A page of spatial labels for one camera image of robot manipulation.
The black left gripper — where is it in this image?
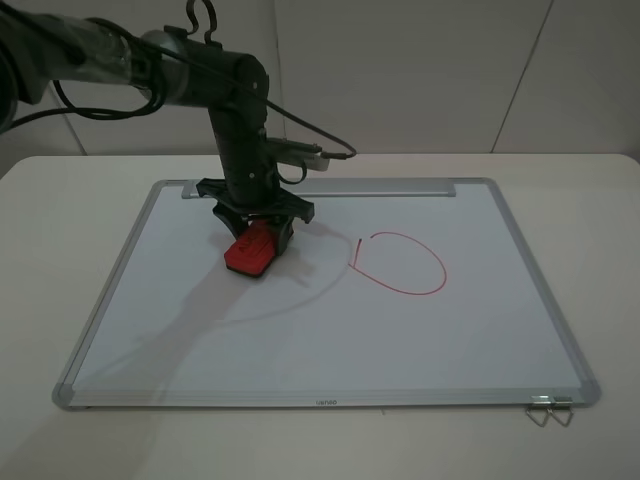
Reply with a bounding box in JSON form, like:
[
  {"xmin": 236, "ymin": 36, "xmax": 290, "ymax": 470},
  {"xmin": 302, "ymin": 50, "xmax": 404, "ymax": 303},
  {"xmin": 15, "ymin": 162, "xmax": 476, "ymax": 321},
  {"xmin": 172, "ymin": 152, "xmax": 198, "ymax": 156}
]
[{"xmin": 197, "ymin": 103, "xmax": 315, "ymax": 256}]

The red whiteboard eraser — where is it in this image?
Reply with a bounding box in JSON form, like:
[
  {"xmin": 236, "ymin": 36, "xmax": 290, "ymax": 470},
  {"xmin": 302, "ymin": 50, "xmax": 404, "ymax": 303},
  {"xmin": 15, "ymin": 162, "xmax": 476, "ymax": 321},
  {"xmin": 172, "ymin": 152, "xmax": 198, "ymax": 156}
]
[{"xmin": 223, "ymin": 220, "xmax": 276, "ymax": 278}]

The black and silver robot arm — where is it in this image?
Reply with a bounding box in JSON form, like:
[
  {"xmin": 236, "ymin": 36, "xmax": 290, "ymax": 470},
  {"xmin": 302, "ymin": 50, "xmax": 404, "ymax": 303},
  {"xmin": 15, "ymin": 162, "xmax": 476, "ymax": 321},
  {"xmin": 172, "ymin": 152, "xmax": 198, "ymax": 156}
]
[{"xmin": 1, "ymin": 4, "xmax": 314, "ymax": 255}]

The left metal binder clip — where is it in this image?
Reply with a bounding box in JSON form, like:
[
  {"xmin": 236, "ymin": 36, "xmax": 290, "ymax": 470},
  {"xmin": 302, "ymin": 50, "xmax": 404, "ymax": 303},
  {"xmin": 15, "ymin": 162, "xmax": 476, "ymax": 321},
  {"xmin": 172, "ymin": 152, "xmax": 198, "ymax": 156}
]
[{"xmin": 525, "ymin": 395, "xmax": 553, "ymax": 428}]

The metal binder clip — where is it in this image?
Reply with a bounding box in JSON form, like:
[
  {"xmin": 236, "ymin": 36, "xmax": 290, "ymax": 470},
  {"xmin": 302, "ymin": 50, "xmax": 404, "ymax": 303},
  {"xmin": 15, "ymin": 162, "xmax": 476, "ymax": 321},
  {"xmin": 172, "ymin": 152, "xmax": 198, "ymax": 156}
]
[
  {"xmin": 525, "ymin": 395, "xmax": 553, "ymax": 428},
  {"xmin": 547, "ymin": 396, "xmax": 574, "ymax": 428}
]

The right metal binder clip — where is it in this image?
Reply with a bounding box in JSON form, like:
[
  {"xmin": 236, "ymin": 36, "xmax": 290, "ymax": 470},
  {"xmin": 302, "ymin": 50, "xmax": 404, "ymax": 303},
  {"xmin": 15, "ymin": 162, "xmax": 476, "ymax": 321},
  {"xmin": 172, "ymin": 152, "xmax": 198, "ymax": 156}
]
[{"xmin": 547, "ymin": 396, "xmax": 574, "ymax": 428}]

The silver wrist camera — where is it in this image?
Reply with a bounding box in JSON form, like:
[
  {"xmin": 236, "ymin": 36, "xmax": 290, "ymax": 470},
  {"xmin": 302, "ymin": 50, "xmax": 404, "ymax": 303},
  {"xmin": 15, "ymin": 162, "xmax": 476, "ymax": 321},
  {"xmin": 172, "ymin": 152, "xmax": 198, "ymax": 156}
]
[{"xmin": 265, "ymin": 138, "xmax": 330, "ymax": 172}]

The white whiteboard with aluminium frame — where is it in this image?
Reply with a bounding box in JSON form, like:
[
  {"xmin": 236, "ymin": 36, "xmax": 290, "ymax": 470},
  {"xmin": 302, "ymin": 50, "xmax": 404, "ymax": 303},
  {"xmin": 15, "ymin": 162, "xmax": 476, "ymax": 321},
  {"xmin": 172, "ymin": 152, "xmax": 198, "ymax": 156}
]
[{"xmin": 52, "ymin": 178, "xmax": 601, "ymax": 409}]

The black cable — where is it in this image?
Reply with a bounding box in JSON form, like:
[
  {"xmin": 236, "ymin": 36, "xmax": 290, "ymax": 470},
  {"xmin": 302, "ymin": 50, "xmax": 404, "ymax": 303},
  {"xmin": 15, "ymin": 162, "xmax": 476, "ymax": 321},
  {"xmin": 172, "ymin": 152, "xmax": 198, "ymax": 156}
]
[{"xmin": 6, "ymin": 0, "xmax": 357, "ymax": 187}]

